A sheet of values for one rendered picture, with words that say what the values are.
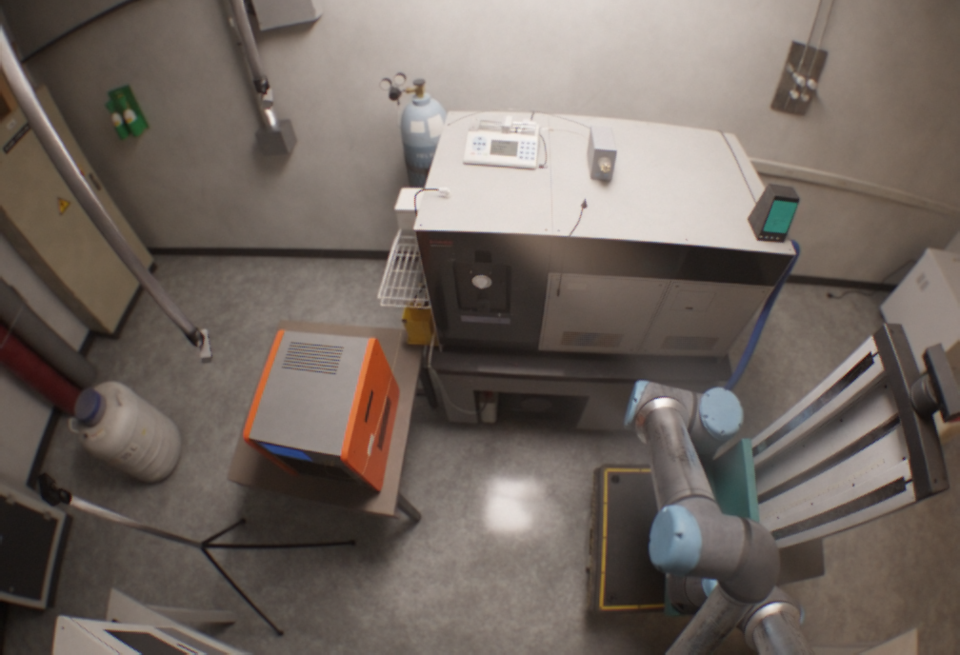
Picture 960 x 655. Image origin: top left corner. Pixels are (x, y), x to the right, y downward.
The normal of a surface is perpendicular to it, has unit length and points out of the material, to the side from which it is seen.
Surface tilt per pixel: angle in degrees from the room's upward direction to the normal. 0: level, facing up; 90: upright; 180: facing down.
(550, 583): 0
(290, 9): 90
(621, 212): 0
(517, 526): 0
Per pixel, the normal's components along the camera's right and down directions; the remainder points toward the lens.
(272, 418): -0.04, -0.61
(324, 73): -0.10, 0.79
